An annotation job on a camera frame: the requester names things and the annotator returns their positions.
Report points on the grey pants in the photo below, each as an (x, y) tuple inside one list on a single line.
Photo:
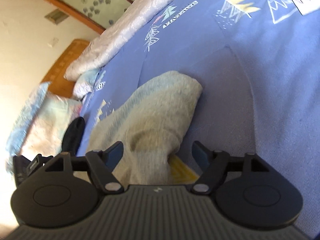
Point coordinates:
[(151, 124)]

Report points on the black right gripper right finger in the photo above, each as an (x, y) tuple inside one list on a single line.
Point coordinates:
[(215, 166)]

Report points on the wooden headboard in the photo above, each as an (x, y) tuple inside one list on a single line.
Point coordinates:
[(58, 84)]

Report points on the pastel floral pillow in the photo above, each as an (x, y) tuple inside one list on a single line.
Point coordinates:
[(49, 126)]

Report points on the blue patterned bed sheet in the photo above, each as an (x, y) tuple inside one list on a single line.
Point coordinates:
[(258, 64)]

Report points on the small white blue pillow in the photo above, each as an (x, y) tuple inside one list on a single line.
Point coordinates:
[(85, 84)]

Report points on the light blue top pillow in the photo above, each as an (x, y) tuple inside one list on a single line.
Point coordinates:
[(23, 122)]

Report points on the black folded garment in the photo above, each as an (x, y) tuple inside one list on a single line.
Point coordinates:
[(73, 136)]

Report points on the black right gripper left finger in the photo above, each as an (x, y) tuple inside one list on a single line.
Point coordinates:
[(99, 166)]

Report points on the white satin quilt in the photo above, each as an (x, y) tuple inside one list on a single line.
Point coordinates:
[(103, 48)]

